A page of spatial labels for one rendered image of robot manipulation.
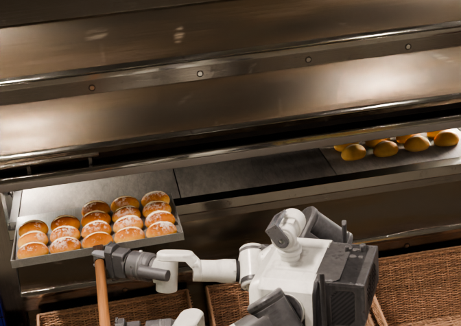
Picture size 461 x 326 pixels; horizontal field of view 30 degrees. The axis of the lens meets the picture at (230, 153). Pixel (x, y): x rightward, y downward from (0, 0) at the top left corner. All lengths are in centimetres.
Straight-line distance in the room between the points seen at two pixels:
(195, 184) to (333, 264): 111
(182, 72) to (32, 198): 80
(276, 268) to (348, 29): 104
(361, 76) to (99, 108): 91
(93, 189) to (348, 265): 135
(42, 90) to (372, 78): 112
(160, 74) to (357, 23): 68
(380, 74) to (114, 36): 93
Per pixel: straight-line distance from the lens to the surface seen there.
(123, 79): 287
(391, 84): 306
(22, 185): 284
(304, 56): 294
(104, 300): 249
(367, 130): 293
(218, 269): 259
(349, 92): 302
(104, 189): 325
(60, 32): 284
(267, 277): 215
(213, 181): 320
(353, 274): 215
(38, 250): 281
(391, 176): 319
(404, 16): 300
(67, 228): 287
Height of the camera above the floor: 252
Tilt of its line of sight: 23 degrees down
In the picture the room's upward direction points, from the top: 5 degrees counter-clockwise
